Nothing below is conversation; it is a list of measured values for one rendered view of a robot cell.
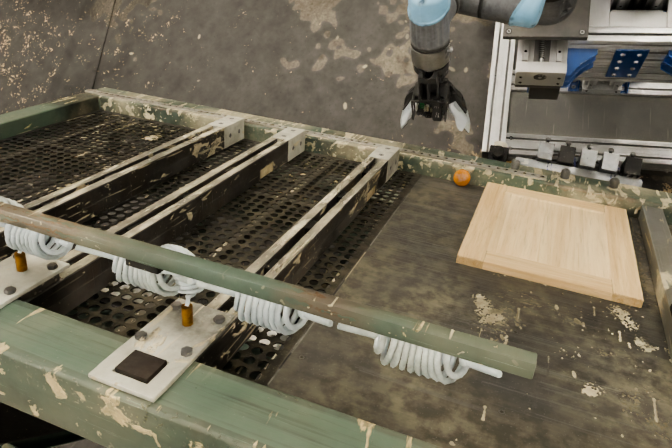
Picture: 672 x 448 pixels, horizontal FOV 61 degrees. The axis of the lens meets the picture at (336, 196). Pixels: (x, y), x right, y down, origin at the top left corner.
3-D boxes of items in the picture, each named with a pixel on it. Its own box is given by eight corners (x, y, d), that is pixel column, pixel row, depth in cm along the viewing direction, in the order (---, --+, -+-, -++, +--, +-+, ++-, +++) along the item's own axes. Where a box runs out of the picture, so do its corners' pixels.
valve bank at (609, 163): (645, 169, 187) (666, 146, 164) (637, 211, 184) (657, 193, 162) (490, 141, 202) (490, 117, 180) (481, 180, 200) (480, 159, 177)
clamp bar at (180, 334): (403, 170, 175) (413, 93, 165) (158, 463, 73) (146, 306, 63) (372, 164, 178) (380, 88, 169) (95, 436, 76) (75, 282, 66)
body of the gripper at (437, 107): (411, 122, 121) (407, 76, 112) (418, 96, 127) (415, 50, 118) (447, 124, 119) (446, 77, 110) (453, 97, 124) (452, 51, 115)
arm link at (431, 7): (457, -21, 104) (441, 4, 99) (457, 31, 112) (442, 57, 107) (417, -25, 107) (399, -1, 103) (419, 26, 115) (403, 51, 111)
